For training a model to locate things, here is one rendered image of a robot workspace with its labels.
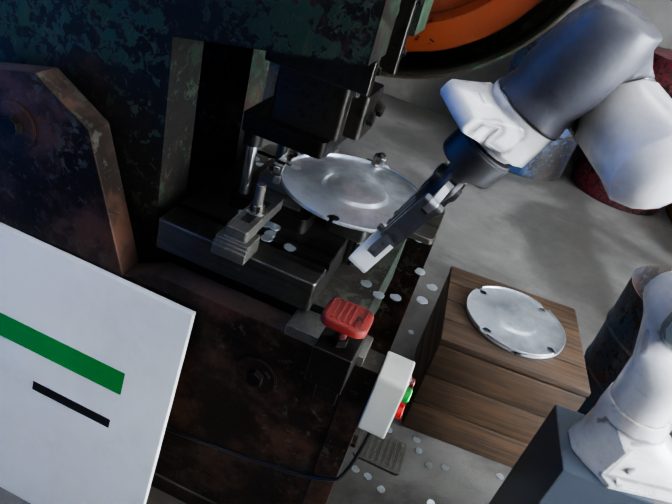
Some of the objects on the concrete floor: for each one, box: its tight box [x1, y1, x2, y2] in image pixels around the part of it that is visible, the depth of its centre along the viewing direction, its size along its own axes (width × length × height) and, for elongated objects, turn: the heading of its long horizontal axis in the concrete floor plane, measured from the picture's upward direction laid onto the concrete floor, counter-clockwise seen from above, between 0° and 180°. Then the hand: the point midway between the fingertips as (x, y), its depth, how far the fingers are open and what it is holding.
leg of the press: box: [0, 62, 386, 504], centre depth 109 cm, size 92×12×90 cm, turn 50°
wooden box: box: [402, 266, 591, 468], centre depth 172 cm, size 40×38×35 cm
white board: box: [0, 222, 196, 504], centre depth 114 cm, size 14×50×59 cm, turn 49°
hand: (374, 248), depth 75 cm, fingers closed
